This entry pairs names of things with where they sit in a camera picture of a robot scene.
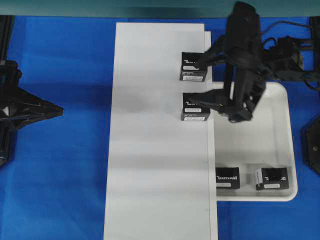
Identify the black dynamixel box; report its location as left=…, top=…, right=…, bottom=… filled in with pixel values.
left=179, top=52, right=208, bottom=82
left=180, top=92, right=211, bottom=122

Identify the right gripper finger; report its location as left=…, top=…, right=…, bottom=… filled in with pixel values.
left=194, top=34, right=227, bottom=68
left=188, top=89, right=229, bottom=113

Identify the black box in tray left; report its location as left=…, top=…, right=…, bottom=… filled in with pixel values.
left=215, top=167, right=240, bottom=190

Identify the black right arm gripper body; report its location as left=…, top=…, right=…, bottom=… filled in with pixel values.
left=219, top=59, right=266, bottom=123

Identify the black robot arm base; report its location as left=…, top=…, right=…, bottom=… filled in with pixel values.
left=300, top=115, right=320, bottom=175

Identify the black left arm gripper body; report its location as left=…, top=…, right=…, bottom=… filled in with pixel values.
left=0, top=87, right=64, bottom=130

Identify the black box in tray right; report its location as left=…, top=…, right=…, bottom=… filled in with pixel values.
left=255, top=167, right=289, bottom=191

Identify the white plastic tray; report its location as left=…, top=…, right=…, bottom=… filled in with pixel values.
left=211, top=82, right=298, bottom=202

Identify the white raised base platform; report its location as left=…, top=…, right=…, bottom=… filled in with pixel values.
left=103, top=22, right=218, bottom=240

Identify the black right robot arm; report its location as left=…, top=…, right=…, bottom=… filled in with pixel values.
left=189, top=1, right=320, bottom=123

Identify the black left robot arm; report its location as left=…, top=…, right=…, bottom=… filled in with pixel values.
left=0, top=15, right=64, bottom=166

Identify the black Dynamixel box on base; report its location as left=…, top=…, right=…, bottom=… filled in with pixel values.
left=179, top=52, right=208, bottom=82

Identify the blue table cloth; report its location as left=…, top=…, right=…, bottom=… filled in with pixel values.
left=0, top=16, right=320, bottom=240

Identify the black box in tray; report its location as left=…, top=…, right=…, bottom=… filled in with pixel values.
left=255, top=167, right=289, bottom=191
left=215, top=167, right=240, bottom=190

